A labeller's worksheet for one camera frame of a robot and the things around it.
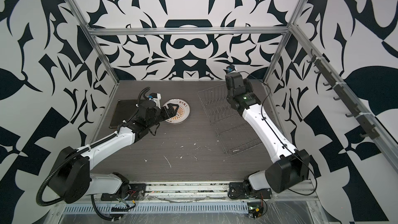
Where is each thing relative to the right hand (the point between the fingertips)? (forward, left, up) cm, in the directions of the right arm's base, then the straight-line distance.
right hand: (247, 80), depth 75 cm
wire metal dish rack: (-10, +2, -34) cm, 36 cm away
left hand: (-4, +36, -12) cm, 38 cm away
